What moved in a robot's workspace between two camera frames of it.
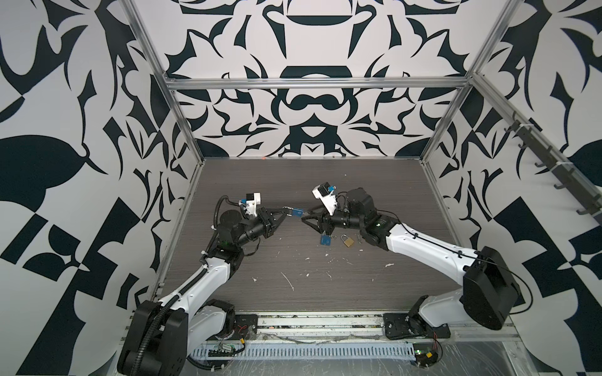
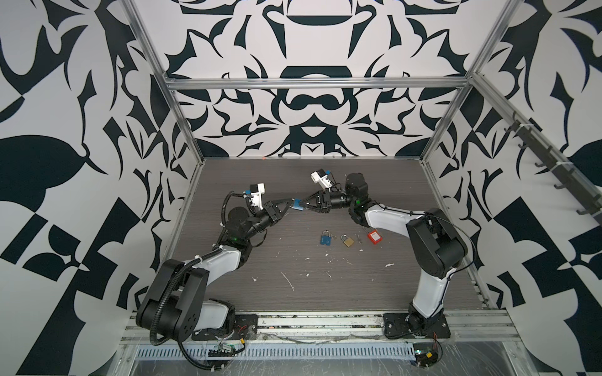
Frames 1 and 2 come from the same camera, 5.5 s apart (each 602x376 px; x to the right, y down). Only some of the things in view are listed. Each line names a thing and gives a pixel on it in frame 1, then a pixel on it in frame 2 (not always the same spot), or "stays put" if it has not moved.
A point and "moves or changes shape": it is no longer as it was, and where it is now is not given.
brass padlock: x=348 y=241 stays put
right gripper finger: x=312 y=217 to x=319 y=193
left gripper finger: x=274 y=211 to x=284 y=202
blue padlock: x=297 y=212 moves or changes shape
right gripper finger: x=313 y=222 to x=318 y=207
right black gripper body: x=343 y=219 to x=335 y=201
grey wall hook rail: x=585 y=193 stays put
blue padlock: x=326 y=240 stays put
